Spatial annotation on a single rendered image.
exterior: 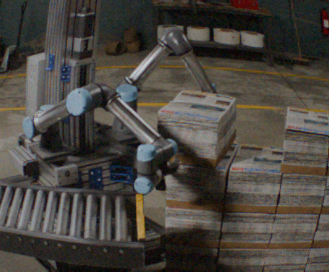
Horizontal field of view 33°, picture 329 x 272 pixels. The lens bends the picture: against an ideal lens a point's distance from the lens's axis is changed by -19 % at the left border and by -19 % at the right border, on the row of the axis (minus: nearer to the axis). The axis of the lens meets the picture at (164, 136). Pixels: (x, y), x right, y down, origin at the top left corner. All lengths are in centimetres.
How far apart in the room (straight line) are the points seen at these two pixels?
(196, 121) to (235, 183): 35
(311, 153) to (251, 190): 39
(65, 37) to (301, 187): 150
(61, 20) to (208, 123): 101
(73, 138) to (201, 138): 76
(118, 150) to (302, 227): 118
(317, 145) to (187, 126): 68
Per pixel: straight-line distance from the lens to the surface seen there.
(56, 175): 316
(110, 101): 289
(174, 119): 302
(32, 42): 973
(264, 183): 305
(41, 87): 362
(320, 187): 305
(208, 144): 301
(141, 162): 271
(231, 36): 900
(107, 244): 239
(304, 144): 296
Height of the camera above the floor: 198
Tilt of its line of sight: 19 degrees down
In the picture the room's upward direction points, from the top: 1 degrees clockwise
